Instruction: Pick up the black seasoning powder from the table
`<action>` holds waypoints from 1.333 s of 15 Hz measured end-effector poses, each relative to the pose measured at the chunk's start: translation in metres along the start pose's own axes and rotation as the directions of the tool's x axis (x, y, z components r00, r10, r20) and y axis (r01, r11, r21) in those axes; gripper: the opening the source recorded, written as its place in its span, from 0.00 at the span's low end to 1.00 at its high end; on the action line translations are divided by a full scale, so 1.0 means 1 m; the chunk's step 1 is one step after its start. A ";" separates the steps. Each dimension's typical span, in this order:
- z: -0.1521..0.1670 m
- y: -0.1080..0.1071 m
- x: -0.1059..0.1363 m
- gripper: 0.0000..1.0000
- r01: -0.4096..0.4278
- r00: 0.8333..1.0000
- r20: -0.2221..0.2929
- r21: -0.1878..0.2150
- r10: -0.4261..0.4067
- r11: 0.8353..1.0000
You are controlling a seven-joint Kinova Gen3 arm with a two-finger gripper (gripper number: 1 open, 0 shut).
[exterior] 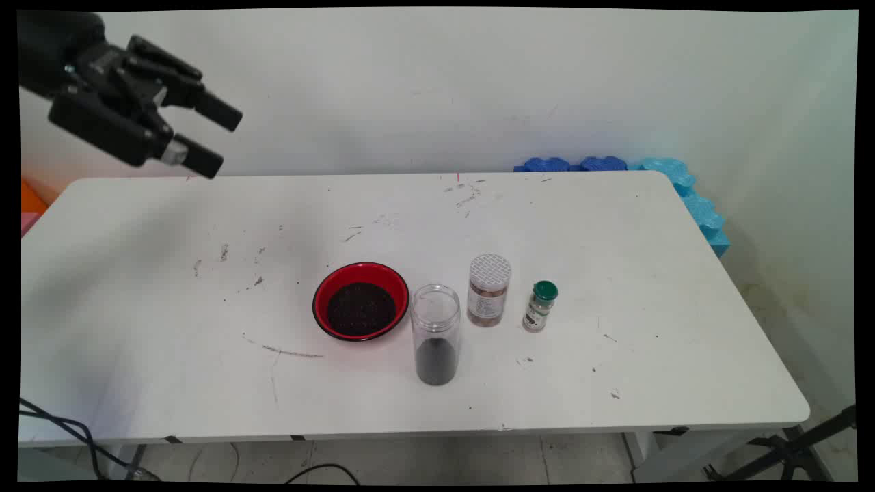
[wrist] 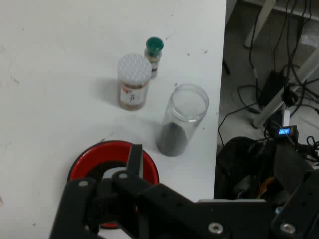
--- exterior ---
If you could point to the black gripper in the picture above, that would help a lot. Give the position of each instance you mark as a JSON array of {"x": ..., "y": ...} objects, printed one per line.
[{"x": 58, "y": 48}]

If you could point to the clear plastic jar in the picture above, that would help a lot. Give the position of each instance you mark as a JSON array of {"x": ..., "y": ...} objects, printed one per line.
[{"x": 436, "y": 314}]

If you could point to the black seeds heap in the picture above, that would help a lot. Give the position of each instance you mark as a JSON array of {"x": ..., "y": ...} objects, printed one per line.
[
  {"x": 436, "y": 362},
  {"x": 361, "y": 309}
]

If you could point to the pink block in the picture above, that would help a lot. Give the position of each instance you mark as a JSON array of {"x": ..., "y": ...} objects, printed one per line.
[{"x": 29, "y": 222}]

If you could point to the red bowl black rim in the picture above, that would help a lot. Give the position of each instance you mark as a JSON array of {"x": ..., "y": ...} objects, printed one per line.
[{"x": 362, "y": 272}]

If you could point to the grey table leg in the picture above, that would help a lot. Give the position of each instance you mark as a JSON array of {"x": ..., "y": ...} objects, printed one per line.
[{"x": 130, "y": 461}]

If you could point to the spice jar white patterned lid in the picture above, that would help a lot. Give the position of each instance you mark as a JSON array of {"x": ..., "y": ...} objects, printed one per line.
[{"x": 489, "y": 273}]

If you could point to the dark blue foam piece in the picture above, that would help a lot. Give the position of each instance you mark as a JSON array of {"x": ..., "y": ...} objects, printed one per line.
[
  {"x": 603, "y": 164},
  {"x": 543, "y": 165}
]

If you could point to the small spice bottle green cap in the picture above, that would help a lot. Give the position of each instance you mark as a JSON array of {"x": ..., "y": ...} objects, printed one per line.
[{"x": 545, "y": 292}]

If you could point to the light blue foam piece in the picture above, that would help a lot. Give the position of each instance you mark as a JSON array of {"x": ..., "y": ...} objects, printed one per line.
[{"x": 697, "y": 205}]

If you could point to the black tripod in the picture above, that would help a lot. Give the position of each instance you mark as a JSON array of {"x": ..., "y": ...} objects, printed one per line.
[{"x": 793, "y": 451}]

